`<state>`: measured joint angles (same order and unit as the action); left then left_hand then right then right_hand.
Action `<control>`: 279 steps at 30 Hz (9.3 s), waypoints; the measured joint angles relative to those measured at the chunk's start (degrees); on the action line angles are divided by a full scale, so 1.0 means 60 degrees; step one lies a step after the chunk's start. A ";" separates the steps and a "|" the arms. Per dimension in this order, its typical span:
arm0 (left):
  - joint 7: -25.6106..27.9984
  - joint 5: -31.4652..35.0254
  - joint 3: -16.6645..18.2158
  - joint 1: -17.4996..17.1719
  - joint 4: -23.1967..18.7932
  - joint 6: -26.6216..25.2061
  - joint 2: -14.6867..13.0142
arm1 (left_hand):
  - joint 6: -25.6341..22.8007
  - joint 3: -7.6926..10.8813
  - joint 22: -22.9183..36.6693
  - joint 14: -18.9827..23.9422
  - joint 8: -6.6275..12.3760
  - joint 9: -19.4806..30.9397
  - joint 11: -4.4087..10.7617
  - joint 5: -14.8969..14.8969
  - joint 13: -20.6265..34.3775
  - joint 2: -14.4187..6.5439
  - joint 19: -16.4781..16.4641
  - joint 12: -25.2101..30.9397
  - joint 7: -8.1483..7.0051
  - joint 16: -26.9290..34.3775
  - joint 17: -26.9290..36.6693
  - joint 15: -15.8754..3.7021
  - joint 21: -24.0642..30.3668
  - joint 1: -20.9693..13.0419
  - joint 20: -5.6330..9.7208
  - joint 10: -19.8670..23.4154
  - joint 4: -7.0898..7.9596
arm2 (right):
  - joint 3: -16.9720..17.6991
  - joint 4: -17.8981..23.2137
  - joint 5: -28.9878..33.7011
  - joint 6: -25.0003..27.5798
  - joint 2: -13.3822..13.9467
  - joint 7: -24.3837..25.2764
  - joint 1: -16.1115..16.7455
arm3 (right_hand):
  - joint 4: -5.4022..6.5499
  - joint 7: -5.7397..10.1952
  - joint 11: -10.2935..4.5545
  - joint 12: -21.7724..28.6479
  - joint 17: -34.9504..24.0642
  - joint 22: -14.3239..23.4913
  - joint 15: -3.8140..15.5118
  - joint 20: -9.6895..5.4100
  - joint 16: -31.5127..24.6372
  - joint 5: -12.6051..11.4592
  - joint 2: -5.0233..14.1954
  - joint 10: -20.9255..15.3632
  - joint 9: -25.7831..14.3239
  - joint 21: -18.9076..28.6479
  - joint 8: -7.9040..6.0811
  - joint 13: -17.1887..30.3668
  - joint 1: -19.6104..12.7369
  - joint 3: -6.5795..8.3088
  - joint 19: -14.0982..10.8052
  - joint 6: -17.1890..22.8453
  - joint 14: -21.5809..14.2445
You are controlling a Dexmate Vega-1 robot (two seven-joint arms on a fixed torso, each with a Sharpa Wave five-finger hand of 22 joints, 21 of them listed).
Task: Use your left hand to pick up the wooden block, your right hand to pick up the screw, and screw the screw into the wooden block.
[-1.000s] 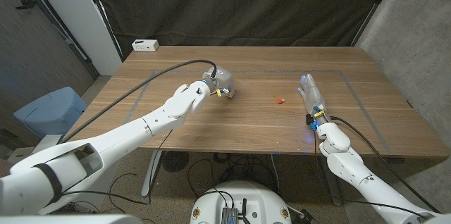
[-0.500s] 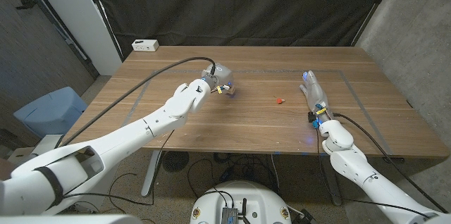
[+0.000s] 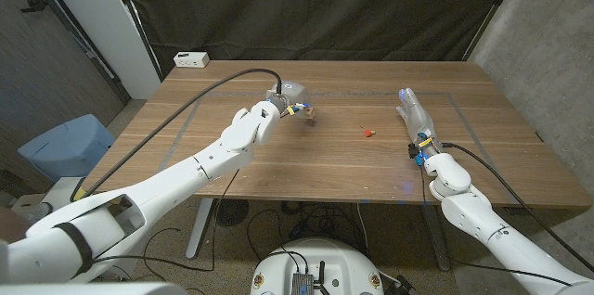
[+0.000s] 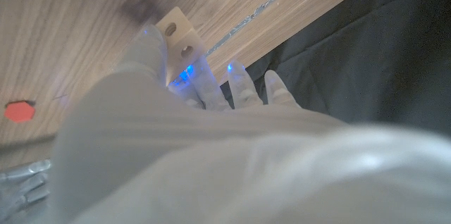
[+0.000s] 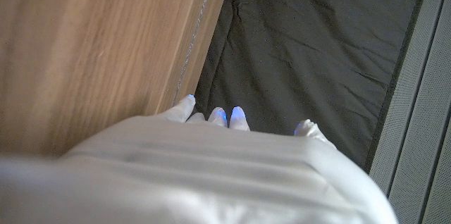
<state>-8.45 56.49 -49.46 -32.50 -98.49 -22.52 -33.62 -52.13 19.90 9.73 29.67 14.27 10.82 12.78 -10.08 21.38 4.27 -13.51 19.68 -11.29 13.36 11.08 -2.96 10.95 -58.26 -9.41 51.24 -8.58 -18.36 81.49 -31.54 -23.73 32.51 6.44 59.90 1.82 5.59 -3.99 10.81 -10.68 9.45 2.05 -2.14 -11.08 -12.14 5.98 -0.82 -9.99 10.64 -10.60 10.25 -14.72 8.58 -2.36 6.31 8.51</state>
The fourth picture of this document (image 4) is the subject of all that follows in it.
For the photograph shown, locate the wooden block with holes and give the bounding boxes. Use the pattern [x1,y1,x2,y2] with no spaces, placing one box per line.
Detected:
[154,6,209,86]

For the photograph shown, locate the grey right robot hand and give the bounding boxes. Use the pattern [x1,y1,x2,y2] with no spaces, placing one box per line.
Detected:
[0,158,52,224]

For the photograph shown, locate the red-headed wooden screw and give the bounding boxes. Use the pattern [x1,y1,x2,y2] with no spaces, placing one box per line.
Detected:
[3,99,37,124]

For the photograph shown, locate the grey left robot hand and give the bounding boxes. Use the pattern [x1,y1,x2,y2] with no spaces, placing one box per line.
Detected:
[49,25,451,224]

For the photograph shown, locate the black backdrop curtain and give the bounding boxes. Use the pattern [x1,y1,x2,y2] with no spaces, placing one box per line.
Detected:
[220,0,451,137]

